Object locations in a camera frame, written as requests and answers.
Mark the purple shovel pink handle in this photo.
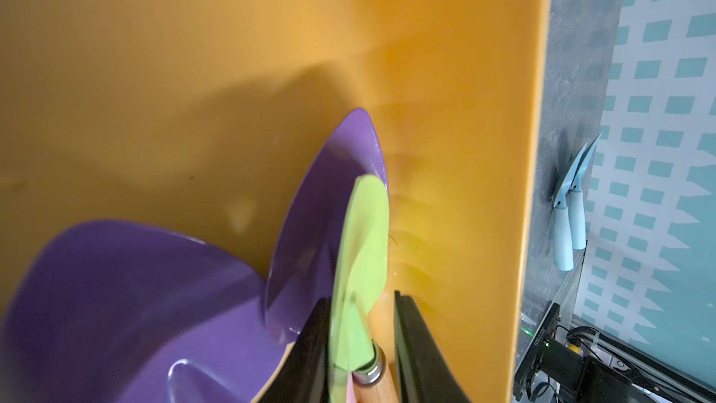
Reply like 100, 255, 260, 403
1, 220, 285, 402
265, 108, 388, 344

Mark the green shovel wooden handle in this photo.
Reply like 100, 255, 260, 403
327, 175, 398, 402

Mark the yellow plastic storage box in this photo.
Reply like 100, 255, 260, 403
1, 0, 550, 402

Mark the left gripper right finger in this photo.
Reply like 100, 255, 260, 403
395, 290, 469, 403

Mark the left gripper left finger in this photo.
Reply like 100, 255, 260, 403
258, 299, 331, 403

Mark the black connector box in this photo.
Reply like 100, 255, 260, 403
513, 303, 638, 402

